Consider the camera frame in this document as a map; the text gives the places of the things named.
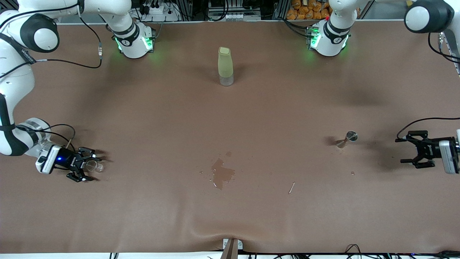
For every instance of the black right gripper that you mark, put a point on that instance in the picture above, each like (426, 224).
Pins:
(68, 161)

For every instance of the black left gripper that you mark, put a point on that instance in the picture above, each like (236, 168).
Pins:
(428, 150)

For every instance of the clear glass measuring beaker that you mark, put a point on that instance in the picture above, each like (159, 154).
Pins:
(94, 166)

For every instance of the steel jigger cup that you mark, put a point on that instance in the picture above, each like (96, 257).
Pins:
(351, 136)

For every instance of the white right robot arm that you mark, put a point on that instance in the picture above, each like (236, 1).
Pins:
(133, 45)

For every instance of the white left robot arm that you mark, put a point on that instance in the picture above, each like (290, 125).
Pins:
(329, 43)

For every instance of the brown table cover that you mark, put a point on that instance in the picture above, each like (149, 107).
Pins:
(143, 216)

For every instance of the small white stick scrap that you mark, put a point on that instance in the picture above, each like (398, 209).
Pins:
(291, 187)

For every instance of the brown liquid spill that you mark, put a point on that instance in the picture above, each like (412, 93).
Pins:
(221, 174)

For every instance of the white power strip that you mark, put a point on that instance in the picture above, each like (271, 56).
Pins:
(158, 10)

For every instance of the brown support bar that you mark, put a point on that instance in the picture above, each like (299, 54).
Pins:
(230, 251)

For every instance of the green frosted bottle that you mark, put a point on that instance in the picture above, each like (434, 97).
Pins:
(225, 64)

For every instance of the orange snack bags pile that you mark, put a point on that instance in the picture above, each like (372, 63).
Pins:
(305, 10)

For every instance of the grey electrical equipment box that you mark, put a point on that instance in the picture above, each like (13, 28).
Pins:
(233, 16)

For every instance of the metal clamp bracket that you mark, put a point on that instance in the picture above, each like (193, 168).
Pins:
(240, 245)

